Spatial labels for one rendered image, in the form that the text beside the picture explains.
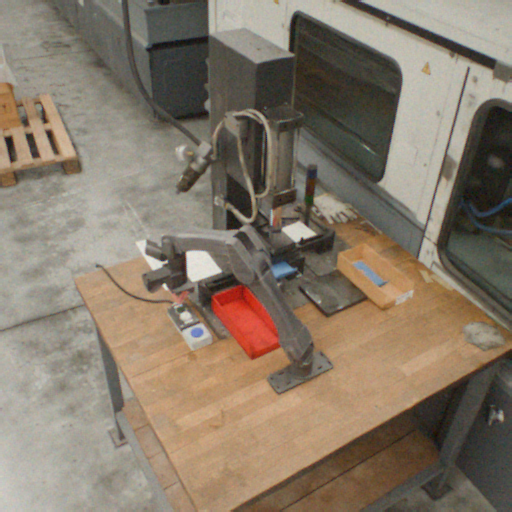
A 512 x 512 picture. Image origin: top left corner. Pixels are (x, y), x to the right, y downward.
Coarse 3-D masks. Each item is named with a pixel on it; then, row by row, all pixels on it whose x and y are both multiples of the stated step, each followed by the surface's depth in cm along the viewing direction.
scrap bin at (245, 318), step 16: (240, 288) 184; (224, 304) 184; (240, 304) 184; (256, 304) 179; (224, 320) 175; (240, 320) 178; (256, 320) 179; (240, 336) 168; (256, 336) 173; (272, 336) 174; (256, 352) 165
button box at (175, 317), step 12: (96, 264) 203; (108, 276) 193; (120, 288) 188; (144, 300) 184; (156, 300) 184; (168, 300) 183; (168, 312) 178; (192, 312) 177; (180, 324) 173; (192, 324) 174
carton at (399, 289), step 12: (348, 252) 199; (360, 252) 203; (372, 252) 199; (348, 264) 193; (372, 264) 201; (384, 264) 195; (348, 276) 196; (360, 276) 189; (384, 276) 197; (396, 276) 191; (360, 288) 192; (372, 288) 186; (384, 288) 192; (396, 288) 193; (408, 288) 188; (372, 300) 188; (384, 300) 182; (396, 300) 185
